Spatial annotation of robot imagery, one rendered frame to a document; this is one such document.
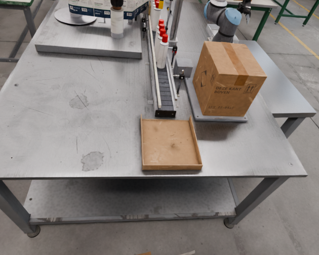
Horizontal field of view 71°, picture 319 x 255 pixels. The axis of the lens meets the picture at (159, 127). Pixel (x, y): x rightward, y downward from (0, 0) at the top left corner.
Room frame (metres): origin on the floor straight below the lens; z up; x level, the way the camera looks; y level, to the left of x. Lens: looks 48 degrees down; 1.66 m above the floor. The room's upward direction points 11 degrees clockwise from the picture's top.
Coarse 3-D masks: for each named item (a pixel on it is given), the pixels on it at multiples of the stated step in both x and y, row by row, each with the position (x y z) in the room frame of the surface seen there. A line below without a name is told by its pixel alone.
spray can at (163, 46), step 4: (164, 36) 1.21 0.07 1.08; (164, 40) 1.20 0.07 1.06; (160, 44) 1.21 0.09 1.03; (164, 44) 1.20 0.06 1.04; (168, 44) 1.21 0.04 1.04; (160, 48) 1.20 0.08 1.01; (164, 48) 1.20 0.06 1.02; (160, 52) 1.20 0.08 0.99; (164, 52) 1.20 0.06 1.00; (160, 56) 1.20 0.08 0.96; (164, 56) 1.20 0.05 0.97; (160, 60) 1.20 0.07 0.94; (164, 60) 1.20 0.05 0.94; (160, 64) 1.20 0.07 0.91; (164, 64) 1.21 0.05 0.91; (160, 68) 1.19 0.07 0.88
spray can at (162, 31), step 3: (162, 30) 1.27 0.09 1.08; (165, 30) 1.28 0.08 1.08; (162, 33) 1.27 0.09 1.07; (165, 33) 1.28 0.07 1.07; (159, 36) 1.27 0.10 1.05; (162, 36) 1.26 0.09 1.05; (159, 39) 1.26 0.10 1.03; (159, 42) 1.26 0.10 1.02; (156, 48) 1.27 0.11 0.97; (156, 51) 1.27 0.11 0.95; (156, 54) 1.26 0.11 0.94; (156, 57) 1.26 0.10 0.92; (156, 60) 1.26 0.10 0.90
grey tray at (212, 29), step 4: (208, 24) 2.03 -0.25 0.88; (212, 24) 2.03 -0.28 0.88; (208, 28) 1.98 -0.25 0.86; (212, 28) 2.04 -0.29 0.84; (216, 28) 2.05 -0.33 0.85; (208, 32) 1.95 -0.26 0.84; (212, 32) 1.87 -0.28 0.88; (216, 32) 1.99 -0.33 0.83; (212, 36) 1.85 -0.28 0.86; (236, 40) 1.81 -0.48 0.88
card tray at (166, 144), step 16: (144, 128) 0.73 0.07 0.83; (160, 128) 0.75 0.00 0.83; (176, 128) 0.77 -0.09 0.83; (192, 128) 0.77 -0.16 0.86; (144, 144) 0.63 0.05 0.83; (160, 144) 0.65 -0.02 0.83; (176, 144) 0.67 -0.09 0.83; (192, 144) 0.69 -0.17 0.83; (144, 160) 0.54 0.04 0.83; (160, 160) 0.56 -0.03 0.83; (176, 160) 0.57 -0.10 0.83; (192, 160) 0.59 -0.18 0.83
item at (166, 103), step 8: (152, 32) 1.66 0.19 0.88; (152, 56) 1.32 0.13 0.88; (160, 72) 1.16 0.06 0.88; (160, 80) 1.08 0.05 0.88; (168, 80) 1.09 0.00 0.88; (160, 88) 1.01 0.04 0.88; (168, 88) 1.02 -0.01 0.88; (160, 96) 0.94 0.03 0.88; (168, 96) 0.95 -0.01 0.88; (168, 104) 0.88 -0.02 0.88
